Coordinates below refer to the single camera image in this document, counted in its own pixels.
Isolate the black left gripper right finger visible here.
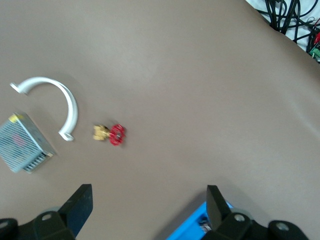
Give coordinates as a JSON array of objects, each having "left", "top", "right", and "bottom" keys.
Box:
[{"left": 206, "top": 185, "right": 232, "bottom": 231}]

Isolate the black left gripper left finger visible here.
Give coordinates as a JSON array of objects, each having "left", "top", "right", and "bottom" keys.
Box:
[{"left": 59, "top": 184, "right": 94, "bottom": 238}]

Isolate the blue plastic tray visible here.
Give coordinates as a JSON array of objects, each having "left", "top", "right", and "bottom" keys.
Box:
[{"left": 166, "top": 201, "right": 235, "bottom": 240}]

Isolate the brass valve red handwheel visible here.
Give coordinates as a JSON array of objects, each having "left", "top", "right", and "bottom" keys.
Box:
[{"left": 92, "top": 123, "right": 127, "bottom": 147}]

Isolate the metal mesh power supply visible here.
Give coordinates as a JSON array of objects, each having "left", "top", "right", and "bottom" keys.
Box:
[{"left": 0, "top": 111, "right": 56, "bottom": 174}]

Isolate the green terminal connector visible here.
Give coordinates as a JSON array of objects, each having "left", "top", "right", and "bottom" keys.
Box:
[{"left": 308, "top": 46, "right": 320, "bottom": 61}]

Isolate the white half-ring pipe clamp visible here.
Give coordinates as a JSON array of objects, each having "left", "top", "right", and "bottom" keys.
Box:
[{"left": 9, "top": 76, "right": 79, "bottom": 142}]

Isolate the black cable bundle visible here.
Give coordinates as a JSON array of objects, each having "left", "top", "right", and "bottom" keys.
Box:
[{"left": 263, "top": 0, "right": 320, "bottom": 45}]

